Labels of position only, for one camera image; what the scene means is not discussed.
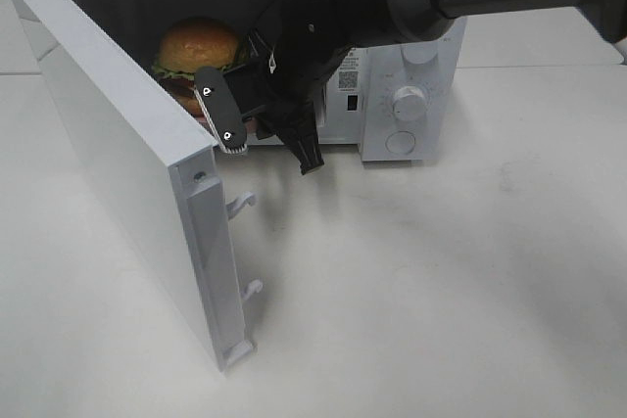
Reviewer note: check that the toy hamburger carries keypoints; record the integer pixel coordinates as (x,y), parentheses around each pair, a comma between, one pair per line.
(187,46)

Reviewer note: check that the white microwave knob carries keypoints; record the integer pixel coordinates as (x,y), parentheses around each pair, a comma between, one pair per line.
(409,103)
(419,53)

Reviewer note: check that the round white door button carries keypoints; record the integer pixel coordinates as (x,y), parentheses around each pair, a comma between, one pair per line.
(401,143)

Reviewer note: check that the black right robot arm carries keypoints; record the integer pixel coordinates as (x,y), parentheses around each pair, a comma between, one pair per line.
(372,23)

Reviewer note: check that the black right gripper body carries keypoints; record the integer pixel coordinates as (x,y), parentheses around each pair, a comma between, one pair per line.
(277,85)

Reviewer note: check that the microwave warning label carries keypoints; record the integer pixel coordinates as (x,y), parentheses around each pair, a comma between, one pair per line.
(348,74)

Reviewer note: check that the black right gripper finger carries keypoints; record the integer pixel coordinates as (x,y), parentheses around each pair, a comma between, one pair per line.
(299,134)

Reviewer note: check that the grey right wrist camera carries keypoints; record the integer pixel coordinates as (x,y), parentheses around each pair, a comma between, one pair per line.
(220,111)

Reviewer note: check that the white microwave door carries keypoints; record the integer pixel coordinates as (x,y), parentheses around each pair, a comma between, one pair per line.
(151,165)

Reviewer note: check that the pink round plate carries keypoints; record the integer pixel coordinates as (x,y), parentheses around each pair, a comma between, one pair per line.
(251,124)

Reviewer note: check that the white microwave oven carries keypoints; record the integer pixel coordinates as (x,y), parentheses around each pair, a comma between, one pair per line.
(389,101)

